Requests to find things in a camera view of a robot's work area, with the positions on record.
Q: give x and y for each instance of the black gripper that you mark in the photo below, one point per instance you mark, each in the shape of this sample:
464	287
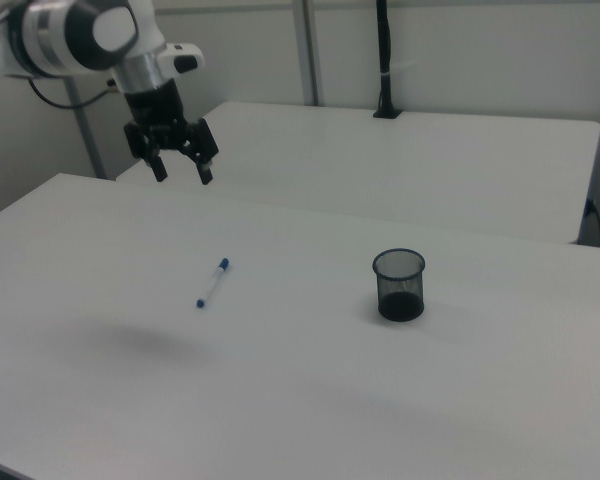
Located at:
155	110

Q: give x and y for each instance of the blue capped white marker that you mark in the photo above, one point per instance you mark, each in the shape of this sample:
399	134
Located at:
213	283

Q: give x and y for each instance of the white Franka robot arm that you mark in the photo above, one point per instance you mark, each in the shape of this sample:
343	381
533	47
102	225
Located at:
70	30

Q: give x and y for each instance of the white side table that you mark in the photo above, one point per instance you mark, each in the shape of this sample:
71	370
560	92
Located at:
405	165

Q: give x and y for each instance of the black mesh pen cup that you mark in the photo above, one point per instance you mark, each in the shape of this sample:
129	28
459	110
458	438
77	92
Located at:
401	305

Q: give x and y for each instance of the grey partition frame post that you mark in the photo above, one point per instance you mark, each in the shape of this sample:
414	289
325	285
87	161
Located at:
308	50
87	140

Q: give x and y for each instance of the black camera stand pole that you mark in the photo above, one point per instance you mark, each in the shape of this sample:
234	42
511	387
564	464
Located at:
385	60

